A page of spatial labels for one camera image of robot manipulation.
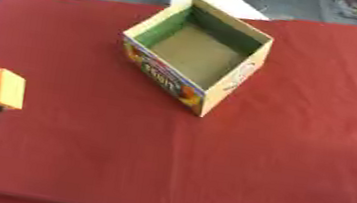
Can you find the tan cardboard box green inside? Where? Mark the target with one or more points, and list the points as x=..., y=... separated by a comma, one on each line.
x=200, y=56

